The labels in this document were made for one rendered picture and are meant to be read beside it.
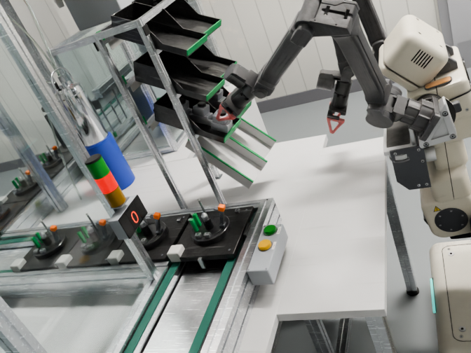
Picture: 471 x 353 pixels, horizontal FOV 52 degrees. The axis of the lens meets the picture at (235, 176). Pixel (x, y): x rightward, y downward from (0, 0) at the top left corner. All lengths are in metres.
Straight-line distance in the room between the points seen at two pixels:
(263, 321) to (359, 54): 0.77
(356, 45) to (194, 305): 0.86
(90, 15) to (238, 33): 2.15
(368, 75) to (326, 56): 3.29
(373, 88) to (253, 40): 3.35
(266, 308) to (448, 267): 1.02
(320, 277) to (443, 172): 0.54
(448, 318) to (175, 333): 1.09
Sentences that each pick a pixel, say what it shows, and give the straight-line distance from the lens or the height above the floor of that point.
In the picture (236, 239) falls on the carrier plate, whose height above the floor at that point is 0.97.
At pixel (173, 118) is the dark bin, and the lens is 1.74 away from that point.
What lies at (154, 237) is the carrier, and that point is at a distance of 1.75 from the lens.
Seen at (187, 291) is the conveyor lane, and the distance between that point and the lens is 1.57.
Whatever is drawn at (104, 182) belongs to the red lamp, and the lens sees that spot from 1.40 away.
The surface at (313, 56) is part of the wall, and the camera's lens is 4.58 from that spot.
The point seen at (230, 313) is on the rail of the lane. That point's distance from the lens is 1.36.
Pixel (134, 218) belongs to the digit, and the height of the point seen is 1.20.
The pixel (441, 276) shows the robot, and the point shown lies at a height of 0.28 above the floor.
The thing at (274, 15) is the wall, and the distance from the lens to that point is 4.52.
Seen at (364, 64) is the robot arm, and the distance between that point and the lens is 1.26.
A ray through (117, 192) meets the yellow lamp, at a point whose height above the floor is 1.30.
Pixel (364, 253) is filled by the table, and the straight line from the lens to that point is 1.53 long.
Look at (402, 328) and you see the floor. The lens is 2.44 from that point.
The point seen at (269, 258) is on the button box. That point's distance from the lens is 1.46.
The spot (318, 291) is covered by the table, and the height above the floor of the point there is 0.86.
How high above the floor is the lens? 1.87
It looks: 28 degrees down
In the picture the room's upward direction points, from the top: 23 degrees counter-clockwise
